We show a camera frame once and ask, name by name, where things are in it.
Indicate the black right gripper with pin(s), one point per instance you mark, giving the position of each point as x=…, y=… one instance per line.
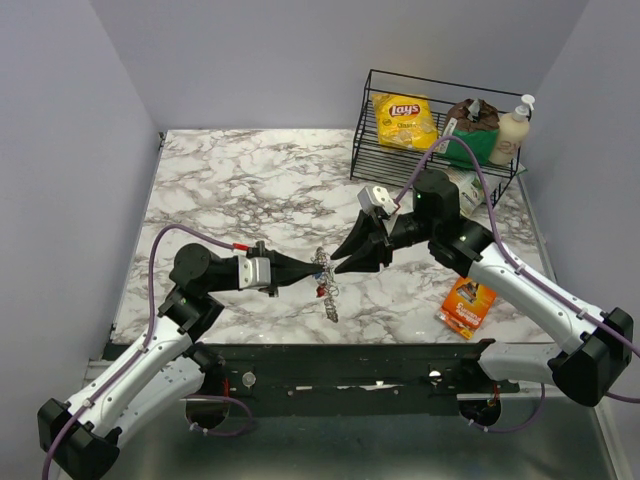
x=366, y=258

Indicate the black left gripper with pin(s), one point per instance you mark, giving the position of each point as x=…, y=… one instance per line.
x=284, y=270

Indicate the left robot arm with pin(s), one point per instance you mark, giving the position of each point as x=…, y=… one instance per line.
x=85, y=434

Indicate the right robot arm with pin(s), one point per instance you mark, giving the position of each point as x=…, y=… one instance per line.
x=591, y=347

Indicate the green white snack bag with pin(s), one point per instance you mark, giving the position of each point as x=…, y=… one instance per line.
x=471, y=193

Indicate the orange razor blade box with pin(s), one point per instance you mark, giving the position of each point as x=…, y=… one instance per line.
x=466, y=306

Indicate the yellow Lays chips bag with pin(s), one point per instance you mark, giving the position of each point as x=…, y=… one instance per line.
x=404, y=121

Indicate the green brown coffee bag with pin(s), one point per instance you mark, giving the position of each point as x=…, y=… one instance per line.
x=476, y=123

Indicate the cream lotion pump bottle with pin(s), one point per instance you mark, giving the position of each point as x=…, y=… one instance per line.
x=513, y=129

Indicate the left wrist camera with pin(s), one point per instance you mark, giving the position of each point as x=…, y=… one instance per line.
x=254, y=273

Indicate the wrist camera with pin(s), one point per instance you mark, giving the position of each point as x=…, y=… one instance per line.
x=372, y=198
x=254, y=273

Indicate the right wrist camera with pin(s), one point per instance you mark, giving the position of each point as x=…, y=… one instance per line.
x=372, y=198

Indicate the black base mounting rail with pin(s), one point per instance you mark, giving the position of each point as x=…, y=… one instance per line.
x=347, y=379

